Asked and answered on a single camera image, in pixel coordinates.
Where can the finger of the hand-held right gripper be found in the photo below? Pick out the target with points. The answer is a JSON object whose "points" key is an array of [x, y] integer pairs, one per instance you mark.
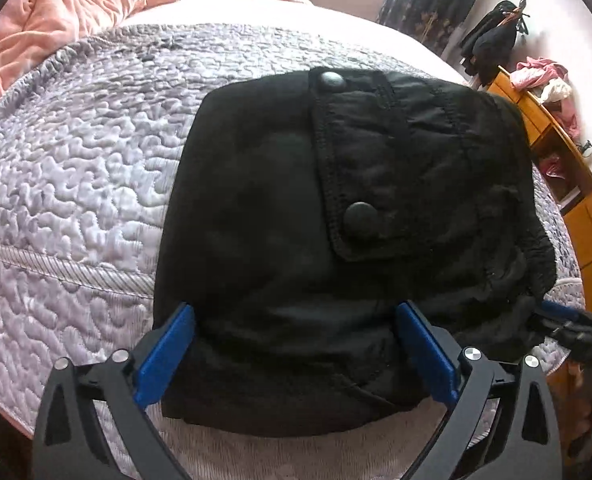
{"points": [[571, 320]]}

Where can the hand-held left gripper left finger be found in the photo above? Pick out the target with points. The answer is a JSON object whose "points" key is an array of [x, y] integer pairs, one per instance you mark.
{"points": [[166, 355]]}

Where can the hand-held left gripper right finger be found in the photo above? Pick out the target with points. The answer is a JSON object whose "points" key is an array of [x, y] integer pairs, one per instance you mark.
{"points": [[426, 350]]}

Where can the black jacket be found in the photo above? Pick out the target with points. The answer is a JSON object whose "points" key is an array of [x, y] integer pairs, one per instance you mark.
{"points": [[276, 235]]}

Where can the wooden shelf unit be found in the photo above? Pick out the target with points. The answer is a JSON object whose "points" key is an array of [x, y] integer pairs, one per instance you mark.
{"points": [[588, 230]]}

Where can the bed with grey quilted cover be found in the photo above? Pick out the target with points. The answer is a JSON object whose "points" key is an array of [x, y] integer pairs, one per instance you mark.
{"points": [[76, 160]]}

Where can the pile of pink clothes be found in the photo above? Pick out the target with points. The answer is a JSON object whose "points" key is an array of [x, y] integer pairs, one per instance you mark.
{"points": [[543, 72]]}

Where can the black hanging bag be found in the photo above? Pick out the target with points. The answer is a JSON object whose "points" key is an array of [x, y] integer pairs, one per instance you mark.
{"points": [[493, 40]]}

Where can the dark patterned curtain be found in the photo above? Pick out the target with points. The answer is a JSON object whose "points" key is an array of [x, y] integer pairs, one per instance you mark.
{"points": [[436, 0]]}

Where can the pink blanket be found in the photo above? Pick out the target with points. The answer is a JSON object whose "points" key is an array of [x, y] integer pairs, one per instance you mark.
{"points": [[66, 5]]}

